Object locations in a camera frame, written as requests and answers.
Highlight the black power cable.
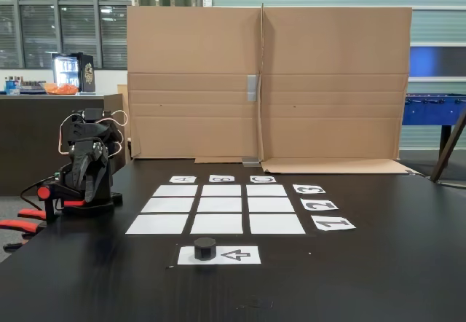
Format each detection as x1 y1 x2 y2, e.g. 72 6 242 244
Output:
20 178 50 206

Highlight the small brown cardboard sheet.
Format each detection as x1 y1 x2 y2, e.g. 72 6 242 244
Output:
103 84 134 166

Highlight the blue foosball table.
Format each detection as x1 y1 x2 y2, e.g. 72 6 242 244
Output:
402 93 466 150

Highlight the white arrow paper sheet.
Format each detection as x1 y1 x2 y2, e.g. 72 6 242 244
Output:
177 246 262 265

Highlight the orange snack bag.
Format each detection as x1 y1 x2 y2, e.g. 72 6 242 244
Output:
39 83 79 95

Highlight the red black clamp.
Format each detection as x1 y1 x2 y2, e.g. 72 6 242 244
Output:
0 180 88 235

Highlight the dark brown counter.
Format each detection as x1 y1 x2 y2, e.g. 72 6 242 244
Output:
0 94 125 196

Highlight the paper sheet number 3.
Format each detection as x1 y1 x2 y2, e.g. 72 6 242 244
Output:
292 184 327 195

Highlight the black octagonal token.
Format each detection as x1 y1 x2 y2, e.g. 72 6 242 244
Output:
194 237 217 262

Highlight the black mini fridge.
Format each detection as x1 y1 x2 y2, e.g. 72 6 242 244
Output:
52 52 96 93

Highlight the paper sheet number 1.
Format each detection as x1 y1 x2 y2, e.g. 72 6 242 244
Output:
311 216 357 232

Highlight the paper sheet number 2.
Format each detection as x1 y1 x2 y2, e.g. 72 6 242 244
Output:
300 198 340 212

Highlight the large brown cardboard box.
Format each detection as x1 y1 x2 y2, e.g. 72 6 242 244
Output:
125 3 419 176

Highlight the brown wooden leg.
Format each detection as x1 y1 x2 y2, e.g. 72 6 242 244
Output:
429 109 466 183

